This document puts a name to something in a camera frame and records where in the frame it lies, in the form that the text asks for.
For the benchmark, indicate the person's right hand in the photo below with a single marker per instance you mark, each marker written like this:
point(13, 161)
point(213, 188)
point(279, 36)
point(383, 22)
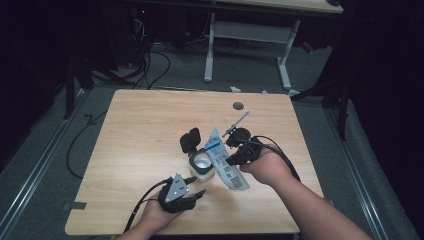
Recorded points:
point(270, 168)

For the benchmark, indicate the small red object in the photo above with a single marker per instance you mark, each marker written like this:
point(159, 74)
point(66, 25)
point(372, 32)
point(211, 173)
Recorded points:
point(307, 47)

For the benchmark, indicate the black metal stand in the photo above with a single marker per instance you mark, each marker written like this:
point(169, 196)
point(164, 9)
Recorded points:
point(70, 86)
point(333, 93)

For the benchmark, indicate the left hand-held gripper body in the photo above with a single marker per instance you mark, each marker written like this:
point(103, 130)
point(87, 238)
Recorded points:
point(176, 193)

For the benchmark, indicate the person's left hand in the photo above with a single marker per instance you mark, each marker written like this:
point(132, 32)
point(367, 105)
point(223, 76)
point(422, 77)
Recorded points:
point(158, 215)

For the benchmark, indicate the grey tape strip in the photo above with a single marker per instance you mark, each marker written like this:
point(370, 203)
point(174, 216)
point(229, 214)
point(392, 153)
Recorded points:
point(332, 202)
point(75, 206)

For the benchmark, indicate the white-framed desk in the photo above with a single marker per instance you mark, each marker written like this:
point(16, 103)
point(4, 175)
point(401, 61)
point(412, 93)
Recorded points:
point(250, 31)

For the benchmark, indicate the glass jar with black lid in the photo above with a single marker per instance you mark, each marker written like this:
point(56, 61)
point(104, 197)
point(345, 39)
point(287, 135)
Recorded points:
point(200, 163)

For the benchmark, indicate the small white floor object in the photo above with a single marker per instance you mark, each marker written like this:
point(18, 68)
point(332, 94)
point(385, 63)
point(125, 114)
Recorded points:
point(235, 89)

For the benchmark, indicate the grey table grommet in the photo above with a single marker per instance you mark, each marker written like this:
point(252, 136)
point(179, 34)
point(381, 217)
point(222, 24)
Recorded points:
point(238, 106)

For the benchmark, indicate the metal floor rail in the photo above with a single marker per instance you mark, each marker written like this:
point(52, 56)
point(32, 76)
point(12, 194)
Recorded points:
point(36, 166)
point(356, 166)

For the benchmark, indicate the white and blue pouch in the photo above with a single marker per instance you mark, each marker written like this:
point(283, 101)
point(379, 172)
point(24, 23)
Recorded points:
point(223, 163)

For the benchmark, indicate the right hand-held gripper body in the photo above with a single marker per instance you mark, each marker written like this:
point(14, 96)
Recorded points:
point(245, 146)

